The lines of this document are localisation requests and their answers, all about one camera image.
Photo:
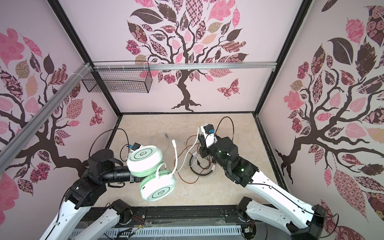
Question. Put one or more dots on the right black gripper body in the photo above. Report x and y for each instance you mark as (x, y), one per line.
(213, 152)

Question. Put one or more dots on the mint green white headphones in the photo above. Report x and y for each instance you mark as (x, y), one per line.
(148, 163)

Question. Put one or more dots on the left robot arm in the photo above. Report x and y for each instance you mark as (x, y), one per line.
(103, 170)

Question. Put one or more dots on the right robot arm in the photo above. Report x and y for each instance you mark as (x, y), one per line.
(270, 189)

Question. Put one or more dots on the black white headphones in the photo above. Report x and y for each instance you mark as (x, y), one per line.
(201, 167)

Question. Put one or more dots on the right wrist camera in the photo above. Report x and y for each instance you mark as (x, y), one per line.
(208, 133)

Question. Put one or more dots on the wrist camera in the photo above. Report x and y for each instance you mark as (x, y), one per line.
(134, 147)
(208, 133)

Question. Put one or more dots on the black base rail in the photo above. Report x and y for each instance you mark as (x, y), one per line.
(121, 213)

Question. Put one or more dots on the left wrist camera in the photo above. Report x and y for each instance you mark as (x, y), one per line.
(134, 147)

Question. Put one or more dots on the white slotted cable duct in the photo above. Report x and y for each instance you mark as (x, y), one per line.
(167, 233)

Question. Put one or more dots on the black wire basket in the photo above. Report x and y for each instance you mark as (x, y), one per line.
(119, 77)

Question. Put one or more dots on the aluminium rail back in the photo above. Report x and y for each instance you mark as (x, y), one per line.
(199, 66)

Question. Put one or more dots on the aluminium rail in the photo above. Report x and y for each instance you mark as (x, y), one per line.
(12, 149)
(199, 66)

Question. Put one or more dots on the aluminium rail left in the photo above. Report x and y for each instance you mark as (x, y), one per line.
(12, 149)

